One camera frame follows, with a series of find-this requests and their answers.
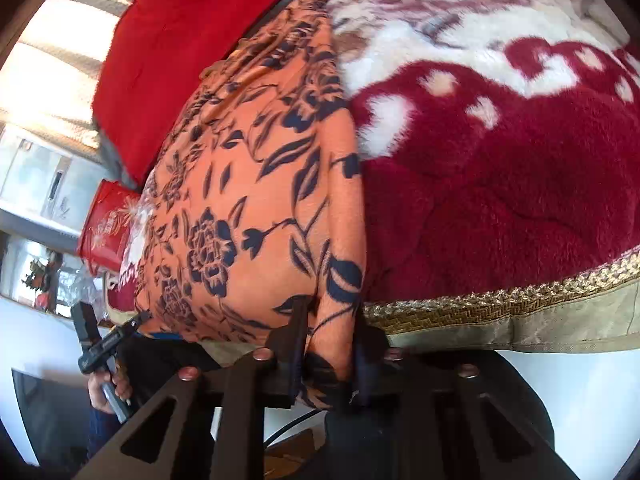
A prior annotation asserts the window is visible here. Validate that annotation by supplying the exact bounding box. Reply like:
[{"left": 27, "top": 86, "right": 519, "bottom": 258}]
[{"left": 0, "top": 122, "right": 103, "bottom": 241}]

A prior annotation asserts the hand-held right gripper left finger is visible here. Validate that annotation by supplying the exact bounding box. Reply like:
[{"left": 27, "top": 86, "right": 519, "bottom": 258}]
[{"left": 75, "top": 297, "right": 310, "bottom": 480}]

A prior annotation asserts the person's dark clothing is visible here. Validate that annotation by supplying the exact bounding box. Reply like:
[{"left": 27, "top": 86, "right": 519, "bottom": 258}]
[{"left": 117, "top": 332, "right": 557, "bottom": 480}]

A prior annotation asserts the person's left forearm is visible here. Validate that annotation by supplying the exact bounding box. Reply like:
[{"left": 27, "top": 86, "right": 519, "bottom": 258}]
[{"left": 86, "top": 406, "right": 127, "bottom": 462}]

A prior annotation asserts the red pillow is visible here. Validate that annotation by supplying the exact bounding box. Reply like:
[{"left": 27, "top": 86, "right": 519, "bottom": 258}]
[{"left": 92, "top": 0, "right": 326, "bottom": 186}]

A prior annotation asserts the grey cloth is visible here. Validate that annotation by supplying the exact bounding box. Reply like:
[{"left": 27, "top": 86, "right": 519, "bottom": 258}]
[{"left": 97, "top": 125, "right": 146, "bottom": 192}]

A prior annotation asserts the person's left hand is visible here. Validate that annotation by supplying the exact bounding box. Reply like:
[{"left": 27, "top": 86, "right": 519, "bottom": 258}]
[{"left": 89, "top": 360, "right": 134, "bottom": 414}]

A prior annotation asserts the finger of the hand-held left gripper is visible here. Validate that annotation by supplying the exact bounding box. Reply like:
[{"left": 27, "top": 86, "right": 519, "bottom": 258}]
[{"left": 107, "top": 311, "right": 152, "bottom": 346}]

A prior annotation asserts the black cable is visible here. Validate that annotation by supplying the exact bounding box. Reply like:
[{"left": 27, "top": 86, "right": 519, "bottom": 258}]
[{"left": 262, "top": 406, "right": 327, "bottom": 450}]

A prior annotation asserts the clear plastic wrap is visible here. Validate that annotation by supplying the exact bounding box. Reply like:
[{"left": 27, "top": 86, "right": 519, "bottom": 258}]
[{"left": 59, "top": 267, "right": 107, "bottom": 313}]

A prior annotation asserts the orange floral garment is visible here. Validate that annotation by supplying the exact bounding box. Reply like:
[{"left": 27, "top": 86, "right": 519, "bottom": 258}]
[{"left": 134, "top": 0, "right": 368, "bottom": 411}]

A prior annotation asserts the potted red flower plant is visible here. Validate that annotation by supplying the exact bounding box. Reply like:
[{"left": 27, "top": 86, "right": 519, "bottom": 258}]
[{"left": 22, "top": 254, "right": 65, "bottom": 312}]

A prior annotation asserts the red floral fleece blanket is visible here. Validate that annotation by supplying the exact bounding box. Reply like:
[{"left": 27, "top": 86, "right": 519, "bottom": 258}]
[{"left": 105, "top": 0, "right": 640, "bottom": 356}]

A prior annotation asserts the red gift bag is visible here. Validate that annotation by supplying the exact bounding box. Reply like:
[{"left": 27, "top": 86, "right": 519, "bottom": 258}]
[{"left": 76, "top": 180, "right": 147, "bottom": 277}]

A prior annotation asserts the dark glossy panel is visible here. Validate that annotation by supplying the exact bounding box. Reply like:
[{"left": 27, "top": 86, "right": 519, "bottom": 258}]
[{"left": 12, "top": 367, "right": 101, "bottom": 467}]

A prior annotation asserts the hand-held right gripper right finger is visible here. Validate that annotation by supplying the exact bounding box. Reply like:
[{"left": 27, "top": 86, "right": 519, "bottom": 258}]
[{"left": 349, "top": 309, "right": 581, "bottom": 480}]

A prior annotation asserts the bright striped curtain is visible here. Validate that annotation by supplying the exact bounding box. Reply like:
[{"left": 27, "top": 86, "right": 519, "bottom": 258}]
[{"left": 7, "top": 0, "right": 151, "bottom": 148}]

